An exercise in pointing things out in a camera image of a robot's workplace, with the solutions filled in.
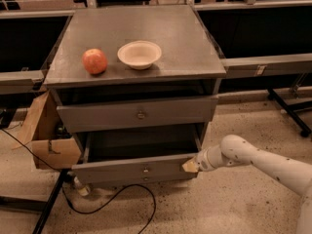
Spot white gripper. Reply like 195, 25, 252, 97
182, 145, 226, 173

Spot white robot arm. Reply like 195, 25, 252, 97
182, 135, 312, 234

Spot grey wooden drawer cabinet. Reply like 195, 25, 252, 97
43, 4, 227, 148

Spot grey top drawer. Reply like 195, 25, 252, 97
57, 96, 218, 133

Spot small white bottle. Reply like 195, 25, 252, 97
74, 176, 91, 197

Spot white paper bowl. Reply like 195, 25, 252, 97
117, 41, 162, 70

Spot black metal stand leg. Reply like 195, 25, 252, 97
32, 170, 68, 234

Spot brown cardboard box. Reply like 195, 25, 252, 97
12, 92, 81, 170

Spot red apple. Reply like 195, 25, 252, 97
82, 49, 108, 75

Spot black floor cable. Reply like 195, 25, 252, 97
0, 127, 158, 234

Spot grey rail right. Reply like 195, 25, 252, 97
221, 54, 312, 79

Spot grey rail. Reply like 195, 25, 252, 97
221, 54, 312, 79
0, 70, 46, 95

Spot grey rail left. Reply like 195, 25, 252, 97
0, 70, 46, 95

